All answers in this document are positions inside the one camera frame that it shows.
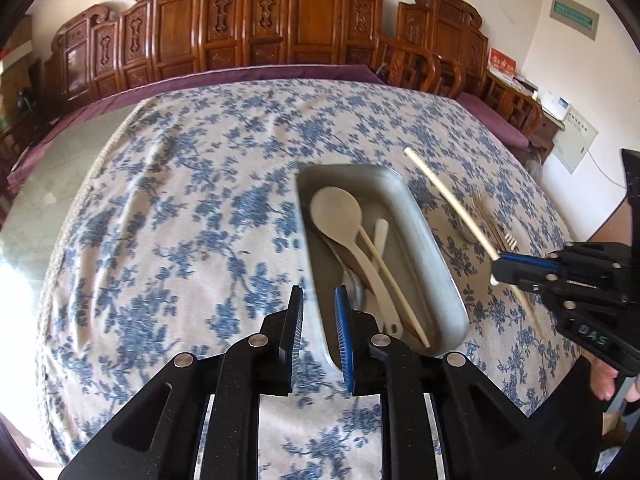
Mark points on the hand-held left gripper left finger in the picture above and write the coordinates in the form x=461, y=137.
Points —
x=296, y=325

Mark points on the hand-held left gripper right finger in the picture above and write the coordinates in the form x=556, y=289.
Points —
x=344, y=340

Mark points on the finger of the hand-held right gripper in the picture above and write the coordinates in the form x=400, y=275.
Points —
x=520, y=277
x=530, y=261

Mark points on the white fork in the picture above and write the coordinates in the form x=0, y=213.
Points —
x=510, y=242

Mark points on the beige chopstick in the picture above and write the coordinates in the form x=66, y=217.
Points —
x=390, y=282
x=450, y=195

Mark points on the metal fork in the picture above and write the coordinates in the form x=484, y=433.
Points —
x=479, y=202

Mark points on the rectangular metal container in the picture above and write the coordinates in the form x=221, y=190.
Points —
x=420, y=270

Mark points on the small white spoon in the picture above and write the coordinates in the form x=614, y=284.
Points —
x=381, y=235

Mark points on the large beige spoon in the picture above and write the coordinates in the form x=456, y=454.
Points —
x=335, y=212

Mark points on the person's right hand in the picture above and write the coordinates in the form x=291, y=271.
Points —
x=605, y=380

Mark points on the grey mop head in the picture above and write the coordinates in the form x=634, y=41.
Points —
x=532, y=162

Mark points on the purple armchair cushion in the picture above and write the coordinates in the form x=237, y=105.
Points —
x=492, y=120

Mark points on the white telephone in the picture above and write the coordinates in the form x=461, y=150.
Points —
x=556, y=106

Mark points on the blue floral tablecloth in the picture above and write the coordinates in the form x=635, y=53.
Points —
x=175, y=210

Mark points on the red printed box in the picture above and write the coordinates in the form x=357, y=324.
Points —
x=501, y=65

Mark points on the carved wooden armchair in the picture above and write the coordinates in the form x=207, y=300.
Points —
x=450, y=20

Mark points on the carved wooden sofa bench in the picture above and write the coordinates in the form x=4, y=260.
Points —
x=225, y=25

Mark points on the white wall electrical cabinet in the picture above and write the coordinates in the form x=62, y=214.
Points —
x=577, y=140

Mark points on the grey wall panel box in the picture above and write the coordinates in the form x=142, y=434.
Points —
x=575, y=16

